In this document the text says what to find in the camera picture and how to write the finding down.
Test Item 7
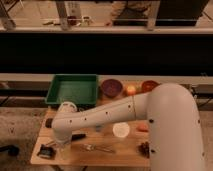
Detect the purple bowl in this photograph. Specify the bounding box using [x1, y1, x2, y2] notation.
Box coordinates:
[100, 79, 123, 98]

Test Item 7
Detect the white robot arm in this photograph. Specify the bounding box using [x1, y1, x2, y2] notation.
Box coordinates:
[52, 83, 206, 171]

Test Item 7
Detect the green plastic tray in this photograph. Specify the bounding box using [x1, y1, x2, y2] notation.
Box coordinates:
[45, 74, 98, 107]

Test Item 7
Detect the black rectangular case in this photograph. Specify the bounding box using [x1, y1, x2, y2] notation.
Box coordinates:
[45, 118, 53, 128]

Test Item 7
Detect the blue cup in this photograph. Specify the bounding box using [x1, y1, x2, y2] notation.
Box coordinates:
[95, 125, 103, 132]

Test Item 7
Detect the bunch of dark grapes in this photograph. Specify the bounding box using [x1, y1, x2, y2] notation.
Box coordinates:
[138, 142, 150, 158]

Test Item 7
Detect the white cup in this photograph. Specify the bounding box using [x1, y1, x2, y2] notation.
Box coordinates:
[112, 122, 130, 138]

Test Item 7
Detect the black object on floor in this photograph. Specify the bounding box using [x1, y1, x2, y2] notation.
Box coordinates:
[0, 145, 19, 156]

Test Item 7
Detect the person in background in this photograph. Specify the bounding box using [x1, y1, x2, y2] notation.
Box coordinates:
[105, 0, 151, 26]

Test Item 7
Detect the wooden table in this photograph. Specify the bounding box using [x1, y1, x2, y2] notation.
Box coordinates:
[30, 78, 168, 168]

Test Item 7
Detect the black handled brush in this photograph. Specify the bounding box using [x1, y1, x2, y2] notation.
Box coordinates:
[37, 134, 86, 159]

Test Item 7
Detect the red bowl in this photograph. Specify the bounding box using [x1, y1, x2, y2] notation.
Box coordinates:
[141, 80, 159, 93]

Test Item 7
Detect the orange apple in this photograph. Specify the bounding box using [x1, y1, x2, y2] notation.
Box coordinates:
[125, 85, 137, 96]

